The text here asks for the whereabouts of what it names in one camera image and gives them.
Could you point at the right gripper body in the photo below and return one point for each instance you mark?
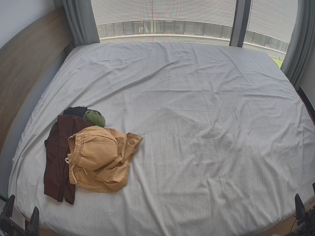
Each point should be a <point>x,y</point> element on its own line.
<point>301,226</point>

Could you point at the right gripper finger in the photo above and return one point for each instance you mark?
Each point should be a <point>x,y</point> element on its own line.
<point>314,189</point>
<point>299,208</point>

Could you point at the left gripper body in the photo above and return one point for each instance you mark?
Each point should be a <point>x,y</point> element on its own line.
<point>7,226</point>

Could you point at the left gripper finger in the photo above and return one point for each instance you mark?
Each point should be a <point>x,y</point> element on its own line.
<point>9,206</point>
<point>34,219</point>

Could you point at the tan shorts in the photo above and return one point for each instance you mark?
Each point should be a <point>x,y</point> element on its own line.
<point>98,151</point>

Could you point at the bed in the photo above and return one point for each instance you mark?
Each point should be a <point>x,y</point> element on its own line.
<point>196,107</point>

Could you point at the dark brown garment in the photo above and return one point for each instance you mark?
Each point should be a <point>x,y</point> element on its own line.
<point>56,156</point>

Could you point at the black garment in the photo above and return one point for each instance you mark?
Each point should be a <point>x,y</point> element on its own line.
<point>73,111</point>

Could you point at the green garment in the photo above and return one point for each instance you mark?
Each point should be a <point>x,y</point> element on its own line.
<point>94,118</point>

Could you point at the grey-green curtain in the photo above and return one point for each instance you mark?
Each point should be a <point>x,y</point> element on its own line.
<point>302,45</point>
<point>73,13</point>

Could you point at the window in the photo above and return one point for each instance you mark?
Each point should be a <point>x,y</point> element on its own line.
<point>172,8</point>

